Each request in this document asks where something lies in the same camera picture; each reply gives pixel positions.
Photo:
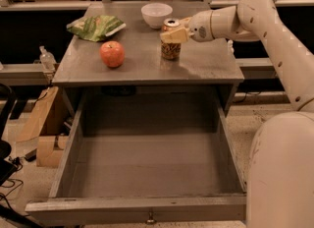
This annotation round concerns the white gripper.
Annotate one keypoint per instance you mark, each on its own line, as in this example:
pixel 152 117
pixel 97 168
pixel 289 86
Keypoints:
pixel 200 26

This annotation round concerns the orange soda can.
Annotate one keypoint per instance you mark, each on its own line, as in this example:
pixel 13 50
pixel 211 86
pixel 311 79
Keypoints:
pixel 170 51

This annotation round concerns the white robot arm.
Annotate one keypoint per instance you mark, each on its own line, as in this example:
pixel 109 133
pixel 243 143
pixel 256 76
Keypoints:
pixel 280 169

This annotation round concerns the grey cabinet counter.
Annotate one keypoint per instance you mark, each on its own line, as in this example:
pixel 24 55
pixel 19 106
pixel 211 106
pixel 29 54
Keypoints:
pixel 206 63

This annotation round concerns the open grey top drawer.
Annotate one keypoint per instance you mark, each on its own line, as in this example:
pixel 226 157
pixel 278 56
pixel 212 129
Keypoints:
pixel 166 153

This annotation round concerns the brass drawer knob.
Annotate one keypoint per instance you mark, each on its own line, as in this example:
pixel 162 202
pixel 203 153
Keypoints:
pixel 150 220

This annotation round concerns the white bowl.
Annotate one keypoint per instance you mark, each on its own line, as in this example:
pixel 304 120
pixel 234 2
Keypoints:
pixel 154 14

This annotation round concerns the white pump bottle right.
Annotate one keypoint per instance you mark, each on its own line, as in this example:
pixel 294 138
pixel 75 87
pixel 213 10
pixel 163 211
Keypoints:
pixel 231 46

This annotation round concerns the red apple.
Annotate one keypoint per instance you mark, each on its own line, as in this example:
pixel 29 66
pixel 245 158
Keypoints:
pixel 112 54

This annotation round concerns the green chip bag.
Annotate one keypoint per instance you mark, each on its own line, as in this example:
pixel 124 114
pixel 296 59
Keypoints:
pixel 96 28

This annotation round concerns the clear sanitizer bottle left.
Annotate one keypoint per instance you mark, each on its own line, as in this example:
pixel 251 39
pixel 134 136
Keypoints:
pixel 47 59

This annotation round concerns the cardboard boxes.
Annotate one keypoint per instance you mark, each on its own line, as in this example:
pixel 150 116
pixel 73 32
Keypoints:
pixel 45 126

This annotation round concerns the black office chair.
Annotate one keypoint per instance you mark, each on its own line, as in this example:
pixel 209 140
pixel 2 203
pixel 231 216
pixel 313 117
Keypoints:
pixel 8 98

